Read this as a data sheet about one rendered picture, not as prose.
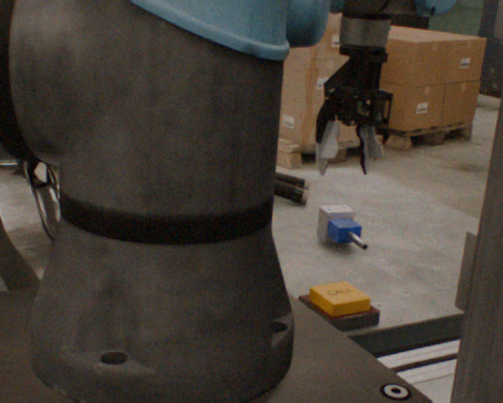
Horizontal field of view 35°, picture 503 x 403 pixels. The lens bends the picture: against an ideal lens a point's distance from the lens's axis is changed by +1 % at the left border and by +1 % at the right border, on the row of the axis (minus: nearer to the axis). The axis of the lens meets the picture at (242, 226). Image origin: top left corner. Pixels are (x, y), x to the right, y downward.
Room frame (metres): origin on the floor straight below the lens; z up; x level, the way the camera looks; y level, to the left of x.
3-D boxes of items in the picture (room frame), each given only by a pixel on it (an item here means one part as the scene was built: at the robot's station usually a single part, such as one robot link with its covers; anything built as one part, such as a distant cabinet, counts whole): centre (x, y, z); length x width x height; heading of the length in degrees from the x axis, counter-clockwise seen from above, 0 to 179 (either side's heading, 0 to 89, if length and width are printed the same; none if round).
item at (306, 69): (5.40, -0.22, 0.47); 1.22 x 0.80 x 0.94; 37
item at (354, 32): (1.25, -0.17, 1.15); 0.08 x 0.08 x 0.05
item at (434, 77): (6.07, -0.98, 0.37); 1.20 x 0.82 x 0.74; 41
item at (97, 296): (0.41, 0.04, 1.09); 0.15 x 0.15 x 0.10
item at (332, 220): (1.23, -0.17, 0.83); 0.13 x 0.05 x 0.05; 19
